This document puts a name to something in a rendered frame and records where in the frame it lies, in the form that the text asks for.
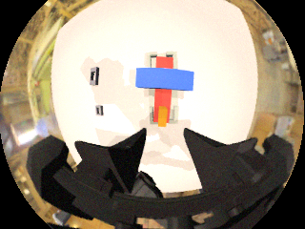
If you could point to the orange block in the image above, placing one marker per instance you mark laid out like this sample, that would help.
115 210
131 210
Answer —
162 117

